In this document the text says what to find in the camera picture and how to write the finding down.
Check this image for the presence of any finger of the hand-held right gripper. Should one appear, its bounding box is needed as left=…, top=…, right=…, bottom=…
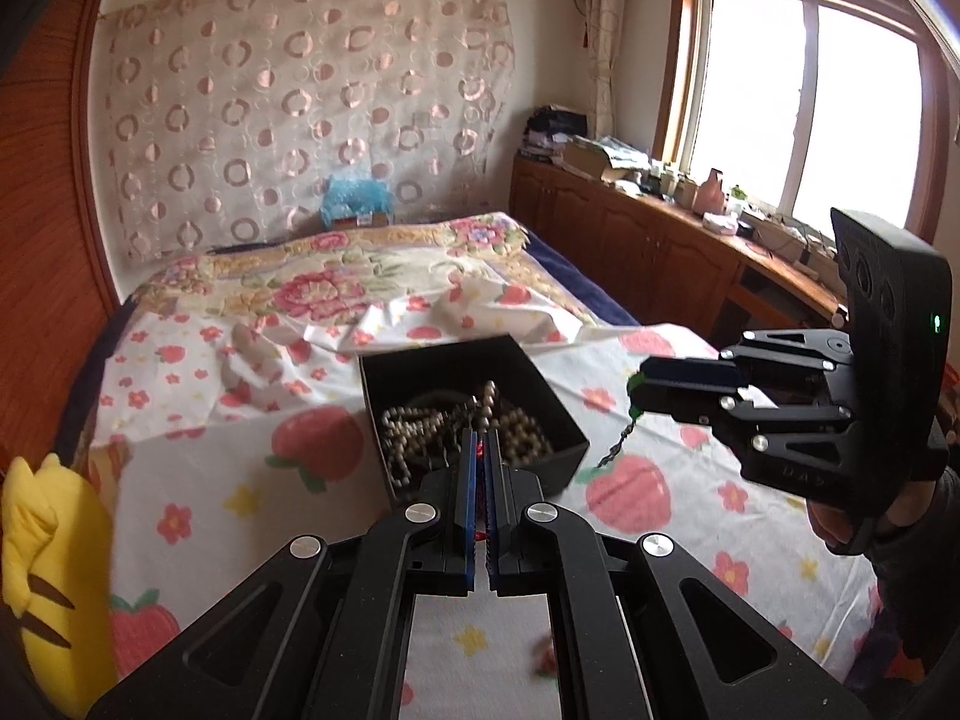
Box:
left=636, top=379, right=853, bottom=458
left=640, top=328, right=856, bottom=392

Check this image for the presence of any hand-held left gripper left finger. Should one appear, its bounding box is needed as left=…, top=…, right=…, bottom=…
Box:
left=88, top=427, right=482, bottom=720

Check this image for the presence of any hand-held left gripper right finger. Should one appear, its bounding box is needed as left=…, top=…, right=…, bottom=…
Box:
left=484, top=427, right=872, bottom=720

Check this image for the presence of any green bead dark chain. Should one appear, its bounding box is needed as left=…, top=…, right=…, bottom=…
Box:
left=591, top=377, right=647, bottom=475

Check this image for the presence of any red bead string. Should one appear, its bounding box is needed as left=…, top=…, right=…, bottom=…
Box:
left=472, top=439, right=487, bottom=541

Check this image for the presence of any dark wooden bead bracelet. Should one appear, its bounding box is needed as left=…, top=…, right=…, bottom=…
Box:
left=491, top=403, right=557, bottom=462

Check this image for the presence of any white pearl necklace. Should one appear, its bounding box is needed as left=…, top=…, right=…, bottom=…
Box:
left=381, top=381, right=500, bottom=490

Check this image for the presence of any black box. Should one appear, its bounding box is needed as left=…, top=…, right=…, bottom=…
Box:
left=357, top=334, right=591, bottom=505

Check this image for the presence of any person's right forearm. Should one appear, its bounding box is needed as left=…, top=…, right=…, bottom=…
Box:
left=868, top=463, right=960, bottom=665

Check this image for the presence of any person's right hand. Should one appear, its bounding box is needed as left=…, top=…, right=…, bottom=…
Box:
left=806, top=474, right=938, bottom=554

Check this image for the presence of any strawberry print cloth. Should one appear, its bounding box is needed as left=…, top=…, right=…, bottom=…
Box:
left=97, top=322, right=897, bottom=720

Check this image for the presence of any navy bedsheet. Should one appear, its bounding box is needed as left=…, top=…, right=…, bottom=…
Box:
left=523, top=228, right=640, bottom=328

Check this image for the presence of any long wooden cabinet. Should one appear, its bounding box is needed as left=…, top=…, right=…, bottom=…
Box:
left=510, top=154, right=850, bottom=362

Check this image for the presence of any pink bottle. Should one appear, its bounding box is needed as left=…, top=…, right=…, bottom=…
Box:
left=691, top=168, right=728, bottom=215

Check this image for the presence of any cardboard box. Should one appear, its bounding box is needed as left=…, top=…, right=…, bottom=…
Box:
left=562, top=138, right=625, bottom=182

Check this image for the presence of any floral blanket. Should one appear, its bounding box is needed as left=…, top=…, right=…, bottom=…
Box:
left=131, top=211, right=595, bottom=342

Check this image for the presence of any stack of dark clothes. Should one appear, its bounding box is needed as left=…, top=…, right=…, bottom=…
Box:
left=520, top=106, right=590, bottom=163

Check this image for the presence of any white flower print bedsheet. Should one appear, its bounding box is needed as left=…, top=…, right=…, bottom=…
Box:
left=96, top=277, right=605, bottom=440

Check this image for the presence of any blue plastic bag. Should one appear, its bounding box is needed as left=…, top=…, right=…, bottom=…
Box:
left=320, top=173, right=396, bottom=230

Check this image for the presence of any patterned window curtain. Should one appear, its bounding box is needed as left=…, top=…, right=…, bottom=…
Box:
left=581, top=0, right=632, bottom=142

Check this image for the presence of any yellow plush toy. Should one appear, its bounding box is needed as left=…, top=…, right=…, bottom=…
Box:
left=0, top=453, right=119, bottom=720

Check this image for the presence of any wooden frame window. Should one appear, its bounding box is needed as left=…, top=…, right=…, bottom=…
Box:
left=651, top=0, right=955, bottom=260

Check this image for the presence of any circle pattern wall cloth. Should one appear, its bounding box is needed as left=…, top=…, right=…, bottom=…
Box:
left=100, top=0, right=520, bottom=265

